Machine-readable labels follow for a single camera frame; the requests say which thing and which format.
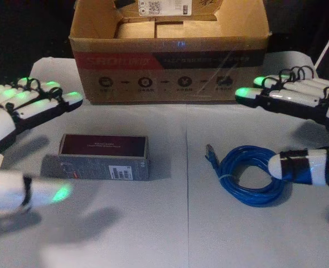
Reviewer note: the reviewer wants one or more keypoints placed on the open brown cardboard box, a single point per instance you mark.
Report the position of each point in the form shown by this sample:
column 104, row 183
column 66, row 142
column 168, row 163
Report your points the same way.
column 170, row 47

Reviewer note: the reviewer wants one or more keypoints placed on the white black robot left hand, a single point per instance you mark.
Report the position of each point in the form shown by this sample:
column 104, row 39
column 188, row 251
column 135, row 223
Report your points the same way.
column 0, row 125

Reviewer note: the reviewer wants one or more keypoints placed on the grey table cloth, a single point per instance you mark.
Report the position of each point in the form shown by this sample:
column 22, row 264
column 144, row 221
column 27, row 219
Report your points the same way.
column 164, row 229

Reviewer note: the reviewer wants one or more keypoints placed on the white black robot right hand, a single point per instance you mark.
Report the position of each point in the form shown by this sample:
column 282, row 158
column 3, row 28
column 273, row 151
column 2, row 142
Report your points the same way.
column 292, row 96

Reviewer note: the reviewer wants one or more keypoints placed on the thin white slanted pole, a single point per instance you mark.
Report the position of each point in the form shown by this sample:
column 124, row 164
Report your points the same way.
column 327, row 46

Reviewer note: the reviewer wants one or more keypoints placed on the small grey maroon product box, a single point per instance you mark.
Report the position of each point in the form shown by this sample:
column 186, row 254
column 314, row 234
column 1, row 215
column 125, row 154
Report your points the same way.
column 103, row 164

